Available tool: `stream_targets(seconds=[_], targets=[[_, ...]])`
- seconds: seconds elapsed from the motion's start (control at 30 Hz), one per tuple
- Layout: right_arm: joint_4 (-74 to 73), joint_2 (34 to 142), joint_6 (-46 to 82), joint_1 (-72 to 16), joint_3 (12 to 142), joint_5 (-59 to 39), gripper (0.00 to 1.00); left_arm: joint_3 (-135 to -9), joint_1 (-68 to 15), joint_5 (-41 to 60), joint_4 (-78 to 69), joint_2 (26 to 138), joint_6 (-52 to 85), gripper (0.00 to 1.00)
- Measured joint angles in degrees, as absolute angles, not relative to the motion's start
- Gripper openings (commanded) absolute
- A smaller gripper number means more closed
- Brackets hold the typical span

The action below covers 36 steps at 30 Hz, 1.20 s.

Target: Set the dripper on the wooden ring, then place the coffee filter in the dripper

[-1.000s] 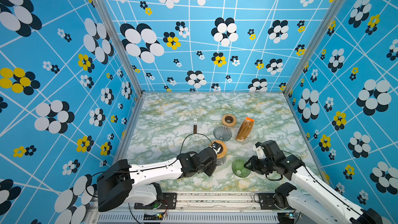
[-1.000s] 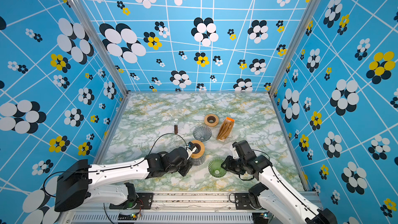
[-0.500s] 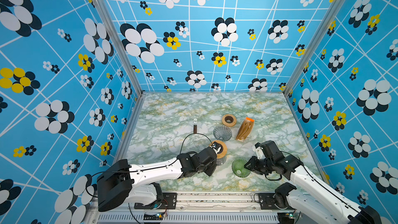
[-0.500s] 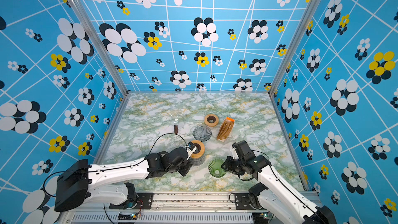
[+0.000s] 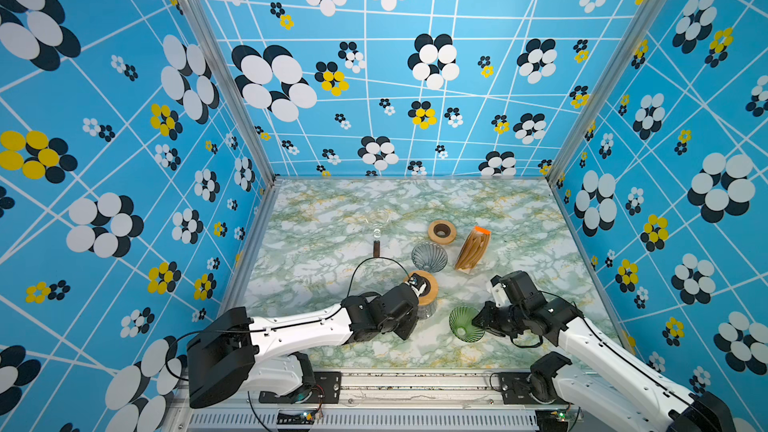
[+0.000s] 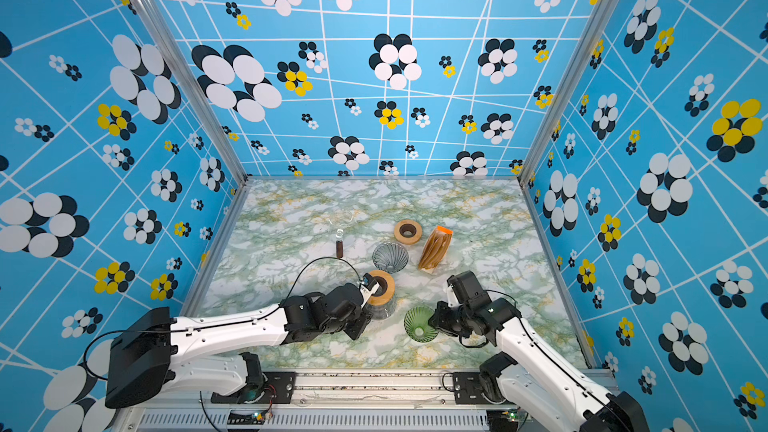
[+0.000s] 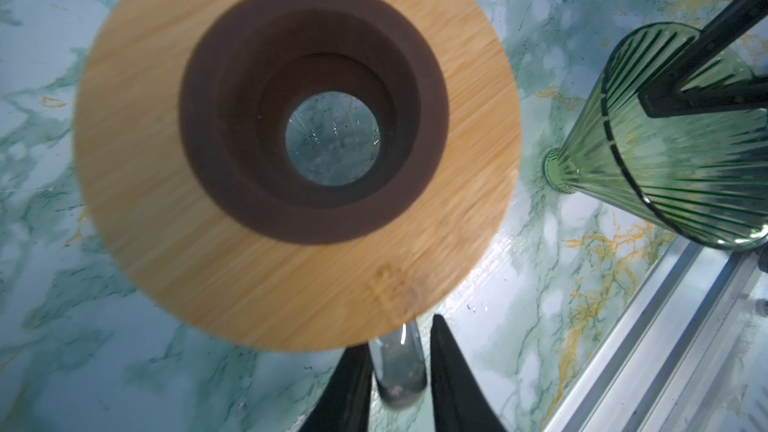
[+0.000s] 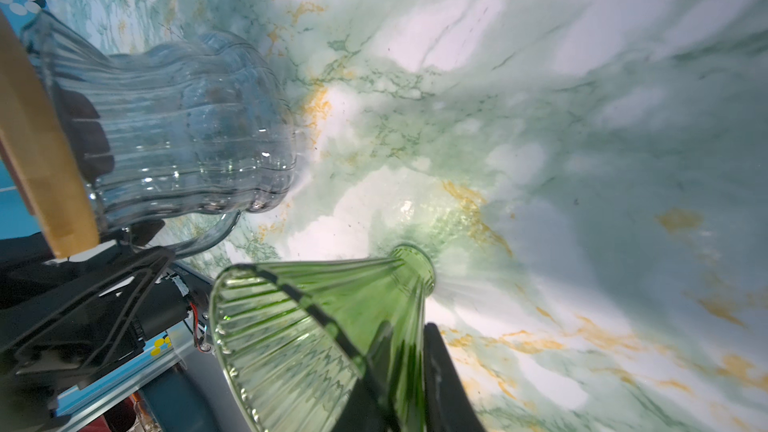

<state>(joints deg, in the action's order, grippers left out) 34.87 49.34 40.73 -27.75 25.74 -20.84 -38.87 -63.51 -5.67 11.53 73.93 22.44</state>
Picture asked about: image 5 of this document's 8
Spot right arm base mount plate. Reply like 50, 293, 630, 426
489, 372, 568, 408

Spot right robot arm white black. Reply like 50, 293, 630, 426
472, 271, 736, 431

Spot aluminium front rail frame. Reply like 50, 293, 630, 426
160, 367, 684, 431

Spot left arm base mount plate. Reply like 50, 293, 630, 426
258, 371, 342, 405

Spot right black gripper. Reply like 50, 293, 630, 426
469, 301, 527, 336

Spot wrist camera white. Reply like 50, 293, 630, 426
407, 273, 428, 294
488, 278, 510, 308

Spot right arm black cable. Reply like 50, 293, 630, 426
503, 287, 577, 350

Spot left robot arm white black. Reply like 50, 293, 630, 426
187, 282, 420, 409

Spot wooden ring dripper holder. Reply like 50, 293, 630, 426
408, 270, 438, 304

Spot grey ribbed glass carafe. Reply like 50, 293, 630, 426
417, 297, 437, 320

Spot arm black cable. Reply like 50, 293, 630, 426
503, 287, 577, 350
163, 256, 412, 382

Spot glass scoop wooden handle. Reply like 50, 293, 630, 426
372, 227, 382, 258

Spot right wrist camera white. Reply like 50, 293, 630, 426
488, 278, 510, 308

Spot green glass dripper cone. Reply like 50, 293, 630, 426
449, 306, 485, 343

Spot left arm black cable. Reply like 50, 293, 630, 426
163, 256, 412, 382

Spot grey glass dripper cone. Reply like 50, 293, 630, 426
411, 242, 448, 273

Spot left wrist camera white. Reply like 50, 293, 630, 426
407, 273, 428, 294

